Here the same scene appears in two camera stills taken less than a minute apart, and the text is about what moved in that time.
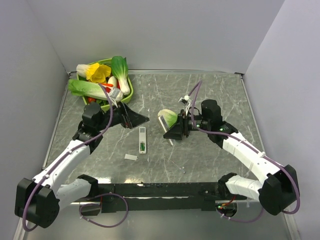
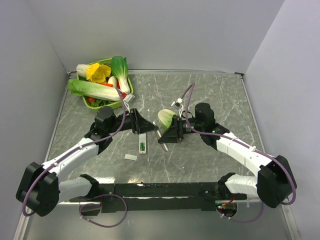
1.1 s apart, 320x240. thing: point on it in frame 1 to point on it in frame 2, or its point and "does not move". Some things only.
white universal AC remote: x=164 y=127 to x=158 y=136
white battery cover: x=130 y=157 does not move
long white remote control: x=142 y=138 does not move
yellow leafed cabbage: x=93 y=72 does not move
